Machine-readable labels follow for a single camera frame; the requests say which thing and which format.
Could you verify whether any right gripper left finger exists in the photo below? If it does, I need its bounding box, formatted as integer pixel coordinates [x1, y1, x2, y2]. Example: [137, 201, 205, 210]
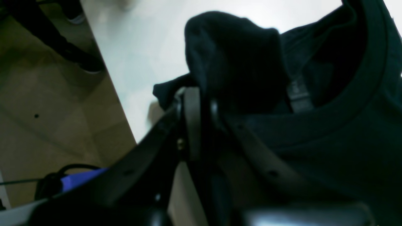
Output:
[30, 87, 201, 226]

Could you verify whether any blue plastic bin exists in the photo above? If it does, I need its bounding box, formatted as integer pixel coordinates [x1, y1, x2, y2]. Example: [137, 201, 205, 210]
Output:
[60, 168, 108, 193]

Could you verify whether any black T-shirt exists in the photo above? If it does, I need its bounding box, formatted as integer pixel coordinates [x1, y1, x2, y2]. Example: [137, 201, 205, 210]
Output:
[153, 0, 401, 226]

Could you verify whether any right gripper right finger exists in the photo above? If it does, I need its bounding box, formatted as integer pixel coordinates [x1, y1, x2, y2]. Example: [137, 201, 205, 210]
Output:
[210, 100, 376, 226]

